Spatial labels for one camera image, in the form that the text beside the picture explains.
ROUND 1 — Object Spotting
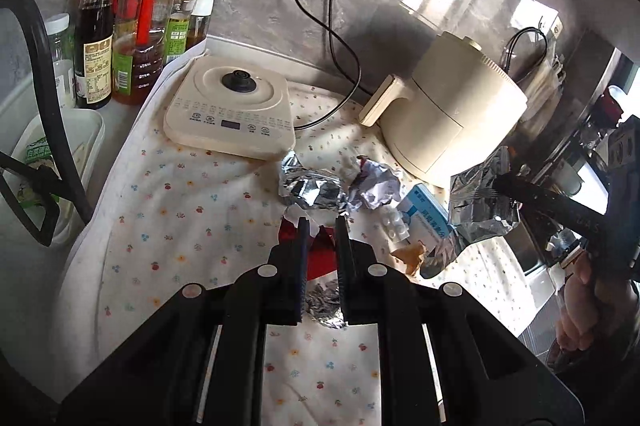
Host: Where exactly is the cream air fryer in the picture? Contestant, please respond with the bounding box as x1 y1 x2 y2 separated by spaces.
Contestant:
359 31 529 189

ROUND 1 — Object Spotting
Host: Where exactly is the black wire rack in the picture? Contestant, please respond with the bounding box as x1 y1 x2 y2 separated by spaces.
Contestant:
0 0 93 247

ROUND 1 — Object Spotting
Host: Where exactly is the thin black cable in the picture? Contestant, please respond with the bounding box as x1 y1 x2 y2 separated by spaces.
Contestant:
500 26 548 72

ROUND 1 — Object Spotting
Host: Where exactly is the green packet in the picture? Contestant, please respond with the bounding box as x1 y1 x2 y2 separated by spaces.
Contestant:
10 126 66 207

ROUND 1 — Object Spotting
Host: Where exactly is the brown food scrap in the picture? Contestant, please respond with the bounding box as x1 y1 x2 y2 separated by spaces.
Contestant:
390 242 428 277

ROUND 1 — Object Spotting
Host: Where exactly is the person's right hand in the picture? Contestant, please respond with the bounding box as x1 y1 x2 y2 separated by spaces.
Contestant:
552 251 608 357

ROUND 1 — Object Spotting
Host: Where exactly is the white lid jar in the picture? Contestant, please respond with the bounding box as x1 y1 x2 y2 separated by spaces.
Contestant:
44 13 76 107

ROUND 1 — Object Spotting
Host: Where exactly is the person's right forearm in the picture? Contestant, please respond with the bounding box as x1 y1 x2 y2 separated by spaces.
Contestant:
547 278 640 377

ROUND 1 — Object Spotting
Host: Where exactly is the green label bottle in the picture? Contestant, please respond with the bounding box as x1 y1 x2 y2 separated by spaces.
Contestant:
164 0 202 67

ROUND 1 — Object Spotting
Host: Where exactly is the foil wrapper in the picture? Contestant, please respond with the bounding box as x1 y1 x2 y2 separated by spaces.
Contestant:
345 156 406 212

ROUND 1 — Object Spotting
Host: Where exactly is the red snack wrapper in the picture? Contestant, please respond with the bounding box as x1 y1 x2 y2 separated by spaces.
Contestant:
280 213 351 331

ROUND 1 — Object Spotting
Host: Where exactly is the dark soy sauce bottle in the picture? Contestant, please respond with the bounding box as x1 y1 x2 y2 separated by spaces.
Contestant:
74 0 128 111

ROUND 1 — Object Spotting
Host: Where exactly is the crumpled silver foil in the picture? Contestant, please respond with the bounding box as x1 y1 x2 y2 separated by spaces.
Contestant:
277 151 351 219

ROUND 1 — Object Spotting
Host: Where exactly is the stainless steel sink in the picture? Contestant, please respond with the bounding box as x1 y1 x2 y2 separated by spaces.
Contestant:
510 186 601 347

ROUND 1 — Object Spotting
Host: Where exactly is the floral cloth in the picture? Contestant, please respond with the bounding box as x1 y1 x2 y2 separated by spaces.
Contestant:
97 78 531 426

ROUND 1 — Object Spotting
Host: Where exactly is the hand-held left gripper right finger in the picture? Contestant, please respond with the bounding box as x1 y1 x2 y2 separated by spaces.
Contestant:
335 215 586 426

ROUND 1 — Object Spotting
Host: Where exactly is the white plastic container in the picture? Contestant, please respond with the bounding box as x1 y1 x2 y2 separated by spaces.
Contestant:
0 108 107 247

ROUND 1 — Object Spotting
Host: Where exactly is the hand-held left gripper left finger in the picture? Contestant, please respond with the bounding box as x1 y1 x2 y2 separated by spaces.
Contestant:
55 216 309 426

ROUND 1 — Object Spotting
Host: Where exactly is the blue medicine box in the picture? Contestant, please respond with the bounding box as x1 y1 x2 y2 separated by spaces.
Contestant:
397 186 458 252

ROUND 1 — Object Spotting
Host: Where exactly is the silver foil bag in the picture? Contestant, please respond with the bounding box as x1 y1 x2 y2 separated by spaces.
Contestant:
420 146 523 279

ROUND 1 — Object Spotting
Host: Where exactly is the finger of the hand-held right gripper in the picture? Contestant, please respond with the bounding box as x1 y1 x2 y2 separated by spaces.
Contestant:
495 173 608 252

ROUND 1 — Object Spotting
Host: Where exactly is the white pill blister pack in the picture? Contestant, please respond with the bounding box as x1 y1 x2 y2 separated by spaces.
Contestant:
377 211 413 243

